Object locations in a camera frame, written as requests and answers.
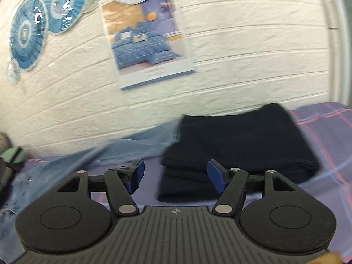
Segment light blue denim jeans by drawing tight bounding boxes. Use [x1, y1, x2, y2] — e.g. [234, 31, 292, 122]
[1, 119, 179, 263]

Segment folded black garment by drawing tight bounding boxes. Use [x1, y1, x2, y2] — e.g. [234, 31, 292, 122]
[158, 103, 320, 203]

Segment stack of folded clothes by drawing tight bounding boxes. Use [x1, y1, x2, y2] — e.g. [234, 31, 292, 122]
[1, 132, 26, 199]

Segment purple plaid bed sheet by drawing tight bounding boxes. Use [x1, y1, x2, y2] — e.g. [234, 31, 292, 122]
[24, 101, 352, 256]

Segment bedding advertisement poster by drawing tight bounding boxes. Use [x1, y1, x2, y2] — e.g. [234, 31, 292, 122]
[100, 0, 195, 91]

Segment small clear patterned fan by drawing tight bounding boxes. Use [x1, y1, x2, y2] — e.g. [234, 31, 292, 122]
[6, 59, 21, 85]

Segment large blue paper fan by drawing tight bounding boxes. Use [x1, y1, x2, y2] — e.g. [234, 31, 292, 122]
[9, 0, 48, 71]

